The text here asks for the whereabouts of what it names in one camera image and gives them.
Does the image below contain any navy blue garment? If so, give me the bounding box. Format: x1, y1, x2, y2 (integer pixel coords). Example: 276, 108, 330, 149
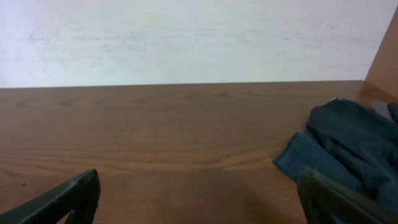
274, 99, 397, 211

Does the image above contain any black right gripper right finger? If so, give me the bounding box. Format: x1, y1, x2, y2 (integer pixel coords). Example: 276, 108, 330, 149
297, 169, 397, 224

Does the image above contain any grey garment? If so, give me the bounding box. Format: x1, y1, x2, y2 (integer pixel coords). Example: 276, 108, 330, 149
329, 96, 394, 121

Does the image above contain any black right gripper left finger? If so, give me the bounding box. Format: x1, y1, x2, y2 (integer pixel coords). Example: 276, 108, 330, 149
1, 169, 101, 224

